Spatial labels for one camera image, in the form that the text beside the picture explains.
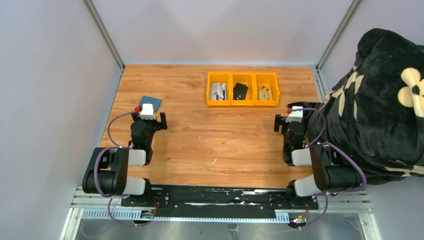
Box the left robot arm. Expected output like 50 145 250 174
82 111 168 207

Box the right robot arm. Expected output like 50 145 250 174
273 114 364 209

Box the gold cards stack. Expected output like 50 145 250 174
258 86 273 101

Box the black cards stack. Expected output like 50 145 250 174
233 82 249 101

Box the white grey cards stack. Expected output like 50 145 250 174
209 82 227 101

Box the right yellow bin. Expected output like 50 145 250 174
253 72 280 107

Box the middle yellow bin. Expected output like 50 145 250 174
230 72 257 107

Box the black floral plush blanket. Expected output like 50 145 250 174
297 28 424 185

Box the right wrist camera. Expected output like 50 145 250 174
285 106 303 123

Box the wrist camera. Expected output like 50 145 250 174
138 103 157 120
285 106 303 123

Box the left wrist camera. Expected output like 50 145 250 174
138 103 157 120

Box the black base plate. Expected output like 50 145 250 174
120 184 319 220

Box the aluminium frame rail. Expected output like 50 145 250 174
60 184 381 240

